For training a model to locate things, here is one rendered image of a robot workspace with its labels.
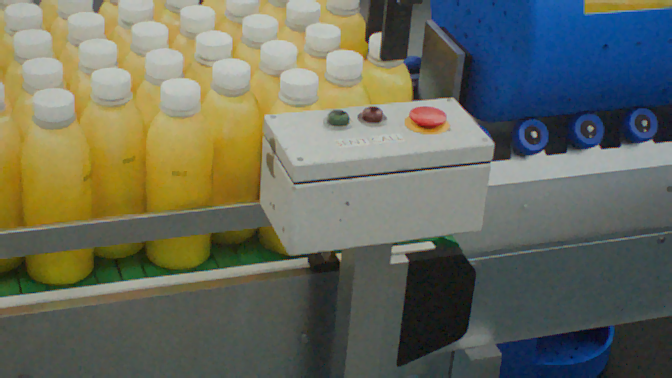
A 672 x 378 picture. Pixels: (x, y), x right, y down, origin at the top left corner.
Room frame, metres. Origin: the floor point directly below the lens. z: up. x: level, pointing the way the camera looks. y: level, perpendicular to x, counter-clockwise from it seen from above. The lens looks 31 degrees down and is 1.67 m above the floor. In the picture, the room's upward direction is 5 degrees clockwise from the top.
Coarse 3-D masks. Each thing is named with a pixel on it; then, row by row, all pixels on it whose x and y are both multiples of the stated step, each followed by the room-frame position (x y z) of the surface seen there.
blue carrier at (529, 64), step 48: (432, 0) 1.56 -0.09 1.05; (480, 0) 1.44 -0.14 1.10; (528, 0) 1.34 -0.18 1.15; (576, 0) 1.35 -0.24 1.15; (480, 48) 1.43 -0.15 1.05; (528, 48) 1.33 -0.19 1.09; (576, 48) 1.34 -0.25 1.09; (624, 48) 1.37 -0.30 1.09; (480, 96) 1.41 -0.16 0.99; (528, 96) 1.34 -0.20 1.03; (576, 96) 1.37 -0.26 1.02; (624, 96) 1.40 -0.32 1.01
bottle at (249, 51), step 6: (240, 42) 1.34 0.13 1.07; (246, 42) 1.32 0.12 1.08; (252, 42) 1.32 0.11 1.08; (258, 42) 1.32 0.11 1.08; (240, 48) 1.32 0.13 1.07; (246, 48) 1.32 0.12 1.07; (252, 48) 1.32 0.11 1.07; (258, 48) 1.32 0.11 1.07; (234, 54) 1.32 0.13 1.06; (240, 54) 1.32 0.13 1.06; (246, 54) 1.31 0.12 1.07; (252, 54) 1.31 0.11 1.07; (258, 54) 1.31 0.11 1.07; (246, 60) 1.31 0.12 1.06; (252, 60) 1.31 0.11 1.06; (258, 60) 1.31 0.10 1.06; (252, 66) 1.30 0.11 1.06; (258, 66) 1.30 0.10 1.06; (252, 72) 1.30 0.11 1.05
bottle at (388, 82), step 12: (372, 60) 1.30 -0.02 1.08; (396, 60) 1.30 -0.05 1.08; (372, 72) 1.29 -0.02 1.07; (384, 72) 1.29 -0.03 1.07; (396, 72) 1.29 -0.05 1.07; (408, 72) 1.31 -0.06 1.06; (372, 84) 1.29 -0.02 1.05; (384, 84) 1.28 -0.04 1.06; (396, 84) 1.29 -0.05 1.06; (408, 84) 1.30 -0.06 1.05; (372, 96) 1.28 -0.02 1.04; (384, 96) 1.28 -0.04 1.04; (396, 96) 1.28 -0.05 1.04; (408, 96) 1.30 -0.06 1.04
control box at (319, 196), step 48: (288, 144) 1.05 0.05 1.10; (336, 144) 1.06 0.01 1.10; (384, 144) 1.07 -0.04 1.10; (432, 144) 1.08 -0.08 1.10; (480, 144) 1.08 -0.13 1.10; (288, 192) 1.02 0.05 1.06; (336, 192) 1.03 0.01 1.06; (384, 192) 1.05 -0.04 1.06; (432, 192) 1.07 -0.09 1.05; (480, 192) 1.09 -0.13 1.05; (288, 240) 1.02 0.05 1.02; (336, 240) 1.03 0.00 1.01; (384, 240) 1.05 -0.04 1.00
